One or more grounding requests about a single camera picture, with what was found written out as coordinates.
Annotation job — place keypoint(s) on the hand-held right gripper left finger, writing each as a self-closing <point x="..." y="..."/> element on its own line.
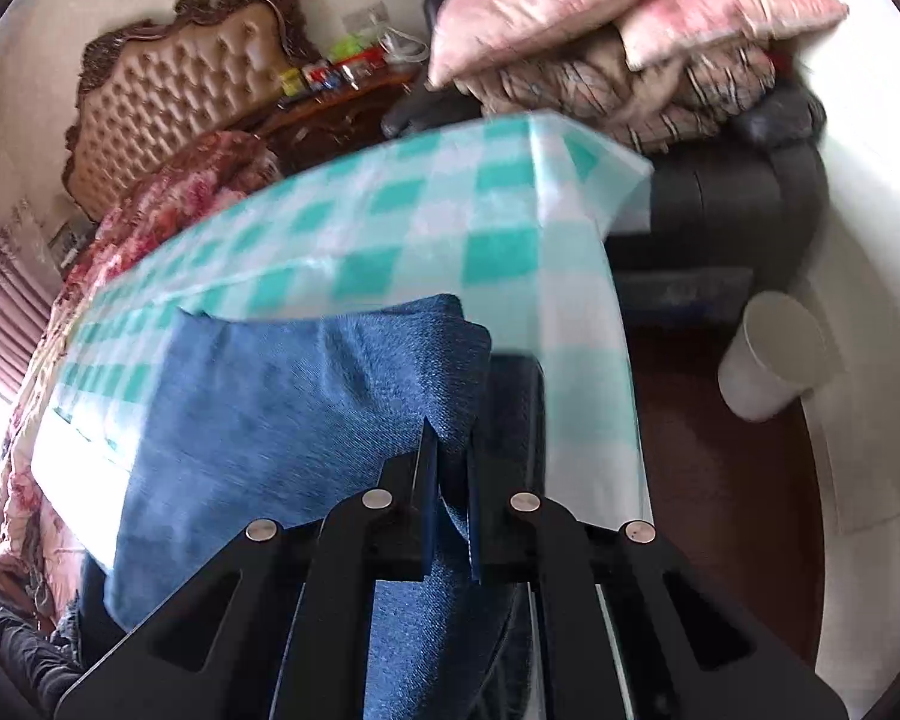
<point x="409" y="517"/>

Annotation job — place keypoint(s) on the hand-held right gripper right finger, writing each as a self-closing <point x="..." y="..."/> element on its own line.
<point x="495" y="532"/>

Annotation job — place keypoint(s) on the blue denim pants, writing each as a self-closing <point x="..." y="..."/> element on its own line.
<point x="270" y="427"/>

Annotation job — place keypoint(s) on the green checked tablecloth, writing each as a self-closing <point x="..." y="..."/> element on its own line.
<point x="420" y="240"/>

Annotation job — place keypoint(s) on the white paper bin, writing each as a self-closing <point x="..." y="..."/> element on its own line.
<point x="776" y="360"/>

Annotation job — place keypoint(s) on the black leather armchair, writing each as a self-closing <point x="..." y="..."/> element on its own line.
<point x="720" y="210"/>

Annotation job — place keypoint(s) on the carved wooden nightstand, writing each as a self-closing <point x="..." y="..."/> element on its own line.
<point x="330" y="124"/>

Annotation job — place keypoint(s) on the red floral quilt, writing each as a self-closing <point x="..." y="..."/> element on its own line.
<point x="157" y="195"/>

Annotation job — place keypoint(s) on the dark cloth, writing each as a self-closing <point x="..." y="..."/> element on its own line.
<point x="22" y="660"/>

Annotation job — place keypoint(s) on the white wardrobe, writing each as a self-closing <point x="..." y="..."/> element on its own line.
<point x="870" y="315"/>

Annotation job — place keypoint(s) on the brown patterned cushion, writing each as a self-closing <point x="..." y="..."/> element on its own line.
<point x="592" y="97"/>

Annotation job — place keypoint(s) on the yellow-green box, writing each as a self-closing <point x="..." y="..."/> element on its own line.
<point x="291" y="82"/>

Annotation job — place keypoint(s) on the red box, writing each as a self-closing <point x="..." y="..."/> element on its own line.
<point x="322" y="73"/>

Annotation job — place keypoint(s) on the patterned curtain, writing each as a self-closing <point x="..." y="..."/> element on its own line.
<point x="7" y="292"/>

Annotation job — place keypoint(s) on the green packet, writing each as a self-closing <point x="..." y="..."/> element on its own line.
<point x="354" y="49"/>

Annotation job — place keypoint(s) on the tufted carved headboard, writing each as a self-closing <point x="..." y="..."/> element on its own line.
<point x="187" y="82"/>

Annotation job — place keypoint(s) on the large pink pillow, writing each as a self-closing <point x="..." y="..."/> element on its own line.
<point x="570" y="0"/>

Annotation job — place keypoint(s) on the small pink pillow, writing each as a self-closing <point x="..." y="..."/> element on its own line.
<point x="735" y="19"/>

